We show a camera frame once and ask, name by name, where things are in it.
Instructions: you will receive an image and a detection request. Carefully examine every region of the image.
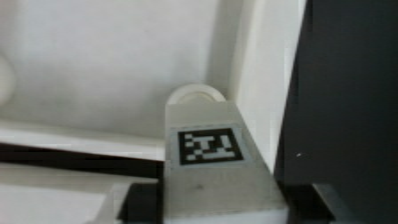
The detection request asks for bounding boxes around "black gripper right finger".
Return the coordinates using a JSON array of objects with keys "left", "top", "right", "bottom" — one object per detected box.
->
[{"left": 280, "top": 183, "right": 351, "bottom": 224}]

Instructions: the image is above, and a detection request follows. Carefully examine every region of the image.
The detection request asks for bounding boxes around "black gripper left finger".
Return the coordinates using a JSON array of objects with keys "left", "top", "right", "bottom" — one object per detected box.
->
[{"left": 118, "top": 183, "right": 164, "bottom": 224}]

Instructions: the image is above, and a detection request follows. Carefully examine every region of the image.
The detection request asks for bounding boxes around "white table leg with tag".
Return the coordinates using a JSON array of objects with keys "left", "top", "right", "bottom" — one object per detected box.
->
[{"left": 164, "top": 84, "right": 290, "bottom": 224}]

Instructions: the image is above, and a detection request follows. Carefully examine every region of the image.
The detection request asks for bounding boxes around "white square tabletop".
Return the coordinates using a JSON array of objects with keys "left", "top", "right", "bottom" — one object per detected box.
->
[{"left": 0, "top": 0, "right": 310, "bottom": 166}]

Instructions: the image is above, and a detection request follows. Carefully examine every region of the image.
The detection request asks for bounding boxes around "white obstacle fence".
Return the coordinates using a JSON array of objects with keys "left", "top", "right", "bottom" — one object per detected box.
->
[{"left": 0, "top": 163, "right": 157, "bottom": 224}]

